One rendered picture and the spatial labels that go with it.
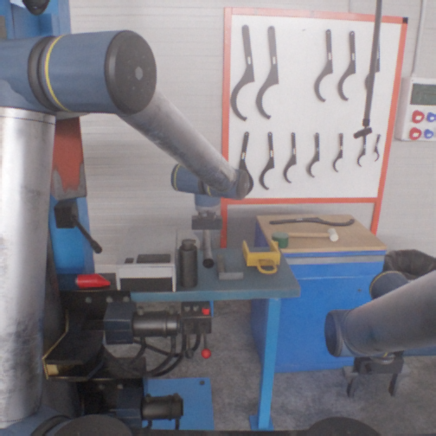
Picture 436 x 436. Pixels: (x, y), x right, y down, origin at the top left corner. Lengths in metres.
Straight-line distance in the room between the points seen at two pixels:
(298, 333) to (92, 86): 2.20
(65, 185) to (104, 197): 2.07
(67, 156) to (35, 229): 0.49
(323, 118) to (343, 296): 1.52
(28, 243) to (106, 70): 0.40
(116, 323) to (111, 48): 1.09
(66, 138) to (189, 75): 1.98
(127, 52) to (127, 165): 2.62
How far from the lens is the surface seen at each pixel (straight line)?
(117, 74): 0.69
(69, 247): 1.82
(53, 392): 1.65
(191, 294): 1.60
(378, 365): 1.23
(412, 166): 3.85
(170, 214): 3.38
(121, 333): 1.56
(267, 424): 2.45
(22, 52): 0.84
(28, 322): 0.93
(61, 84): 0.76
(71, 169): 1.34
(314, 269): 2.39
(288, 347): 2.68
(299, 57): 3.27
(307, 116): 3.31
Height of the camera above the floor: 1.90
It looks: 21 degrees down
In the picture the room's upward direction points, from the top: 1 degrees clockwise
